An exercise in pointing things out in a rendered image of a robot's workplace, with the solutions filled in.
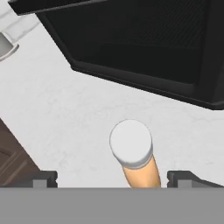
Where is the black microwave oven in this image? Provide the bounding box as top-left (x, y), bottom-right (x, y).
top-left (8, 0), bottom-right (224, 111)

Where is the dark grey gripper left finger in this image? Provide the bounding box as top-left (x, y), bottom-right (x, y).
top-left (22, 171), bottom-right (59, 189)

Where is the brown wooden cabinet door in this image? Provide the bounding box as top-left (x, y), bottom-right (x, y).
top-left (0, 117), bottom-right (42, 187)

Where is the orange bottle with white cap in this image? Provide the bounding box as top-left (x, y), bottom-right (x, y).
top-left (108, 118), bottom-right (162, 189)

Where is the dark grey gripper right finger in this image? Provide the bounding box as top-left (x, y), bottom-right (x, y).
top-left (166, 171), bottom-right (224, 189)

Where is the white round container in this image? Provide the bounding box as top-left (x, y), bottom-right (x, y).
top-left (0, 31), bottom-right (20, 62)

